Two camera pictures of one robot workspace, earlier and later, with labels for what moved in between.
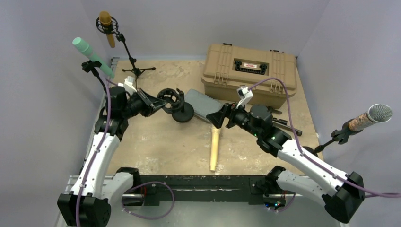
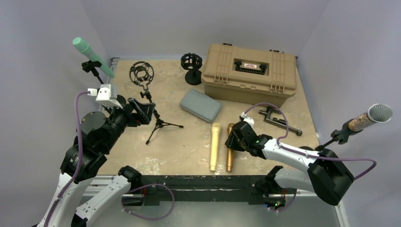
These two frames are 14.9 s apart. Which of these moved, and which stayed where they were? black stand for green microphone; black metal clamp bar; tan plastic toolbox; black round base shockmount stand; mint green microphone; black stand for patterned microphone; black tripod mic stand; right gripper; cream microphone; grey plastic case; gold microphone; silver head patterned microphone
Moved: black round base shockmount stand; gold microphone; black tripod mic stand; right gripper
Stayed: tan plastic toolbox; grey plastic case; cream microphone; mint green microphone; black stand for green microphone; silver head patterned microphone; black stand for patterned microphone; black metal clamp bar
